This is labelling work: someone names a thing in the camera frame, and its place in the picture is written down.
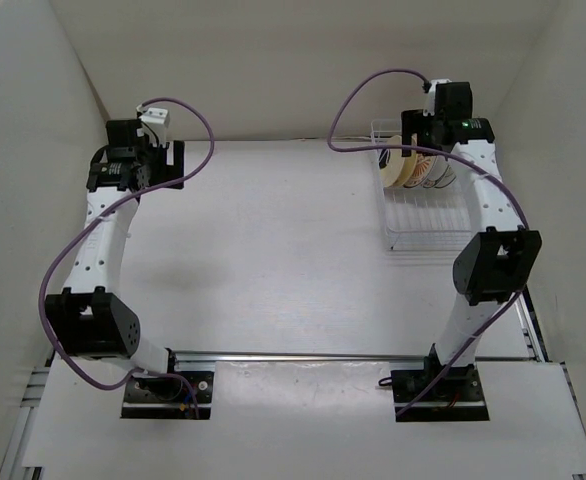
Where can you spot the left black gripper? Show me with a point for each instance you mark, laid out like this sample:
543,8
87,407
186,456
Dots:
161,153

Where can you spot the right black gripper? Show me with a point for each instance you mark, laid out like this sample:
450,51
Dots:
414,122

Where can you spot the cream plate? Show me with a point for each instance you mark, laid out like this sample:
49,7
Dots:
407,170
391,161

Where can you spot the orange sunburst plate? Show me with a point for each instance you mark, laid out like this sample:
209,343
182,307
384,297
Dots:
423,167

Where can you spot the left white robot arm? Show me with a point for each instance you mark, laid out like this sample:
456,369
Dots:
89,317

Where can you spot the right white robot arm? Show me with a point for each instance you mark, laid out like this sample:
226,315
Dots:
494,267

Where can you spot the green rim text plate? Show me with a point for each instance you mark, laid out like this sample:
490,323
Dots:
436,173

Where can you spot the rear green rim plate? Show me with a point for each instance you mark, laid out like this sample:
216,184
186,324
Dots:
448,178

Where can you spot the white front board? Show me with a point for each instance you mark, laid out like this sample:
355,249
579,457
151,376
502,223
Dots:
318,421

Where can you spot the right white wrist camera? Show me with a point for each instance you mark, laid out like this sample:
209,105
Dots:
430,91

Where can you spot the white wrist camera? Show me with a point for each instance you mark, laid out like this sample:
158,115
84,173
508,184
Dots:
155,121
430,91

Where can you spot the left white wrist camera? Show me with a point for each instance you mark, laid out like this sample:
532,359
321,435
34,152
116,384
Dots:
155,121

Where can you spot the white wire dish rack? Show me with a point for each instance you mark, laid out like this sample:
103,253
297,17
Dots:
419,219

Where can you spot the aluminium rail bar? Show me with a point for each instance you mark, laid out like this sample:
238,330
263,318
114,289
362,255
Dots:
211,356

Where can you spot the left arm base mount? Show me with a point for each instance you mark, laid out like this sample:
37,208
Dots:
156,398

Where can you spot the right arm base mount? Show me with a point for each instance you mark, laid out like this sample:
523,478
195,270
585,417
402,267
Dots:
457,397

